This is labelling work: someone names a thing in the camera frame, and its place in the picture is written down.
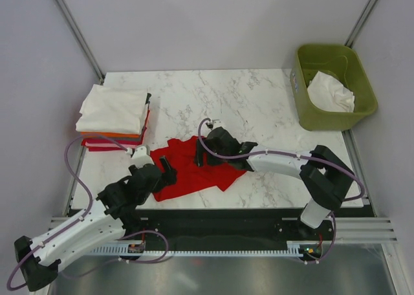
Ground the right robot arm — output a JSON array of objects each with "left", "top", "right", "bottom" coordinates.
[{"left": 195, "top": 124, "right": 354, "bottom": 239}]

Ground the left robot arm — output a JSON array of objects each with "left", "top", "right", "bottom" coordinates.
[{"left": 14, "top": 157, "right": 177, "bottom": 292}]

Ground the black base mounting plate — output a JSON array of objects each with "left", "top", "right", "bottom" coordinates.
[{"left": 66, "top": 206, "right": 337, "bottom": 253}]

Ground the white folded t shirt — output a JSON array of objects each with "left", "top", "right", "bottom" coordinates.
[{"left": 76, "top": 84, "right": 147, "bottom": 134}]

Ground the white crumpled t shirt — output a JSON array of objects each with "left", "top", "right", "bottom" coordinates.
[{"left": 307, "top": 71, "right": 355, "bottom": 113}]

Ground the green plastic bin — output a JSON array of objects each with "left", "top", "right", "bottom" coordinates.
[{"left": 290, "top": 43, "right": 378, "bottom": 131}]

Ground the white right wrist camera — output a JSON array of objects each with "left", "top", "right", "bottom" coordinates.
[{"left": 206, "top": 119, "right": 225, "bottom": 130}]

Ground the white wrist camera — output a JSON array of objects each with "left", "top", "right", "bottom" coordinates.
[
  {"left": 206, "top": 119, "right": 225, "bottom": 130},
  {"left": 131, "top": 145, "right": 154, "bottom": 168}
]

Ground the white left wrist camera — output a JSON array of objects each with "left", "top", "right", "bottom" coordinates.
[{"left": 131, "top": 145, "right": 154, "bottom": 168}]

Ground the white slotted cable duct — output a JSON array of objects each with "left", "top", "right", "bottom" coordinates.
[{"left": 87, "top": 241, "right": 321, "bottom": 257}]

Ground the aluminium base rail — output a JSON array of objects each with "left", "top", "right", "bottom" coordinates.
[{"left": 41, "top": 215, "right": 398, "bottom": 244}]

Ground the left aluminium frame post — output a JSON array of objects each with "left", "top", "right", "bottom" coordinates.
[{"left": 53, "top": 0, "right": 105, "bottom": 83}]

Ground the aluminium frame post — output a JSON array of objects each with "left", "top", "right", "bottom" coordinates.
[
  {"left": 53, "top": 0, "right": 105, "bottom": 83},
  {"left": 344, "top": 0, "right": 380, "bottom": 48}
]

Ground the right aluminium frame post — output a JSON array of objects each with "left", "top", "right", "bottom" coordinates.
[{"left": 344, "top": 0, "right": 380, "bottom": 48}]

